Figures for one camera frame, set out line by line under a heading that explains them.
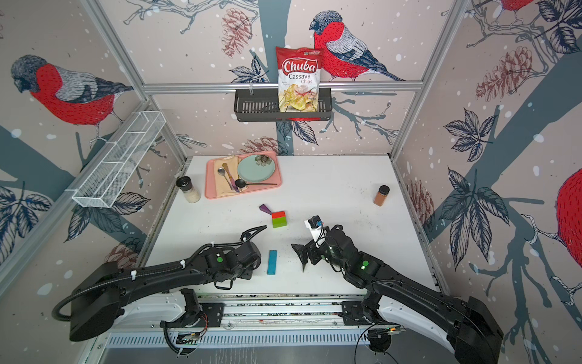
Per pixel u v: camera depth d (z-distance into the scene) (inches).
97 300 16.1
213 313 28.8
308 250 26.1
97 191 27.4
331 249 23.1
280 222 37.4
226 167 45.9
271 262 33.5
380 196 37.6
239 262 24.6
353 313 28.9
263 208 39.5
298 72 32.9
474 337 15.7
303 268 32.8
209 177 44.6
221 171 44.8
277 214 38.7
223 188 42.2
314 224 25.9
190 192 39.3
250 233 29.9
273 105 42.0
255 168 45.3
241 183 42.9
